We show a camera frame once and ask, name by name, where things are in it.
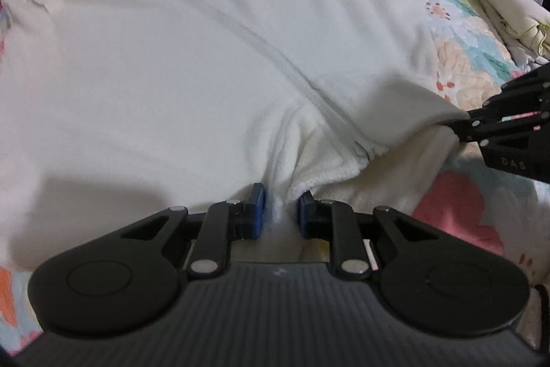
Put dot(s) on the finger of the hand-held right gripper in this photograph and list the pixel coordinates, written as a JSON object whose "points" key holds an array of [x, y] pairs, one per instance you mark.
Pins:
{"points": [[515, 96], [477, 130]]}

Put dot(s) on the floral printed blanket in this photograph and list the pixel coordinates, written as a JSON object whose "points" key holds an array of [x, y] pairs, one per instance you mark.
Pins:
{"points": [[459, 212]]}

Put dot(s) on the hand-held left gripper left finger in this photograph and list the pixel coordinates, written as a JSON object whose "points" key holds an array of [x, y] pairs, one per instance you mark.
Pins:
{"points": [[258, 212]]}

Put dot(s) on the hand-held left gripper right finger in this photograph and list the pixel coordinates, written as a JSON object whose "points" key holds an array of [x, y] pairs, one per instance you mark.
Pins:
{"points": [[306, 216]]}

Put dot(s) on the white fleece garment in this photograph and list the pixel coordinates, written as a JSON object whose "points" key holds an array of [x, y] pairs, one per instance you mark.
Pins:
{"points": [[172, 70]]}

